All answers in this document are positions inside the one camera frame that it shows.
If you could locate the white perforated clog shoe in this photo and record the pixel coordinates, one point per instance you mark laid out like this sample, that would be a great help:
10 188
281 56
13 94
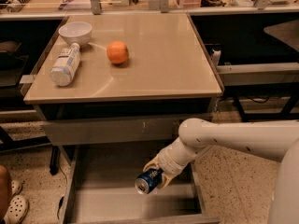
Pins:
17 210

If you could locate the blue pepsi can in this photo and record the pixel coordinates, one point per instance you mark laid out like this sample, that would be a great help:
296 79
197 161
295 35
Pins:
148 181

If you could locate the open grey middle drawer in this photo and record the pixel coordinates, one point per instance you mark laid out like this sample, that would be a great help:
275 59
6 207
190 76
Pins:
101 189

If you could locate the white bowl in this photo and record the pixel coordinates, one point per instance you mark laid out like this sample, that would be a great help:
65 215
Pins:
79 32

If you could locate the black table leg with caster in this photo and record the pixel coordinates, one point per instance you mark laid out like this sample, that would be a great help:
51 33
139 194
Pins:
240 109

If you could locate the clear plastic water bottle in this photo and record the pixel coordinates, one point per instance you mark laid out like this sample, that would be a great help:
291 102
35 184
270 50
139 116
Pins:
65 67

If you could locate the orange fruit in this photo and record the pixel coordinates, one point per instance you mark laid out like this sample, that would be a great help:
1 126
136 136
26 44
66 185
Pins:
117 52

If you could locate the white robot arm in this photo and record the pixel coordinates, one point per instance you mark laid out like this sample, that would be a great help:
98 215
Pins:
272 140

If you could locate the person's bare leg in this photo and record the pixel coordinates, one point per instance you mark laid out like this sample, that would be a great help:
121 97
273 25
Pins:
5 191

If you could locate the grey top drawer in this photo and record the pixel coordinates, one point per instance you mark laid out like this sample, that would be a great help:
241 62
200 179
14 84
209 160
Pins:
115 130

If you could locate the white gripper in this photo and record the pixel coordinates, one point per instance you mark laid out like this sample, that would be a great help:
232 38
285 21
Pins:
170 162

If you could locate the black coiled tool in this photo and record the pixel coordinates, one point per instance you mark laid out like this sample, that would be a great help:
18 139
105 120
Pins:
16 5

